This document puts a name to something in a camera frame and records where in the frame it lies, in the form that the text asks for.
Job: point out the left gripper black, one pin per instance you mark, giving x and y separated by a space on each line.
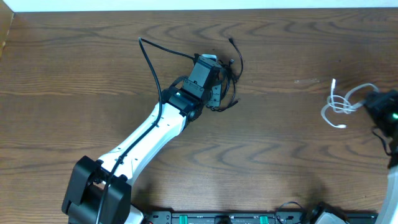
216 100

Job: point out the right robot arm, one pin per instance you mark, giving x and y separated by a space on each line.
382 108

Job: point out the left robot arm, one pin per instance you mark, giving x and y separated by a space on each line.
100 191

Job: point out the wooden side panel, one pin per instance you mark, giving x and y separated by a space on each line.
6 18

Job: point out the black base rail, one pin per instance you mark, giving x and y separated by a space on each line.
167 217

